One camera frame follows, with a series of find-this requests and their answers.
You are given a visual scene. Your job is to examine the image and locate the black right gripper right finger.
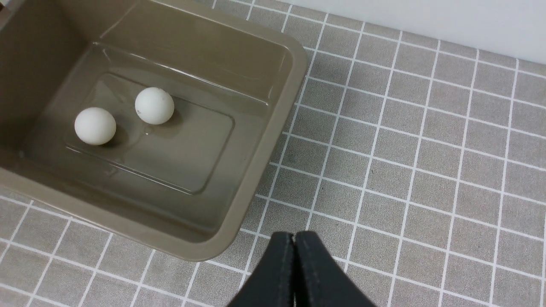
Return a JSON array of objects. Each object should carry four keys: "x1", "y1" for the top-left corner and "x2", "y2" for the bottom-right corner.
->
[{"x1": 294, "y1": 231, "x2": 375, "y2": 307}]

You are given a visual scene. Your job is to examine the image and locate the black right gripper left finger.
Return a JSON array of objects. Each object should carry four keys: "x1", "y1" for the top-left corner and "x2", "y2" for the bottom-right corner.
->
[{"x1": 229, "y1": 232, "x2": 295, "y2": 307}]

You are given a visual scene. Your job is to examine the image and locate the white ping-pong ball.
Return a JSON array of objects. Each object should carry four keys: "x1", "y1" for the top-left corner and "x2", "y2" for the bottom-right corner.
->
[
  {"x1": 74, "y1": 107, "x2": 116, "y2": 146},
  {"x1": 134, "y1": 87, "x2": 175, "y2": 125}
]

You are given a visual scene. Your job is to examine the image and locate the olive green plastic bin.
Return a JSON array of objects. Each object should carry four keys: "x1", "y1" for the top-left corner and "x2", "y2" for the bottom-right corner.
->
[{"x1": 0, "y1": 0, "x2": 308, "y2": 261}]

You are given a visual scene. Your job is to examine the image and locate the grey checkered tablecloth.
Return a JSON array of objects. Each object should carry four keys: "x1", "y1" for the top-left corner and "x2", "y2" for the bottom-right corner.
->
[{"x1": 1, "y1": 0, "x2": 546, "y2": 307}]

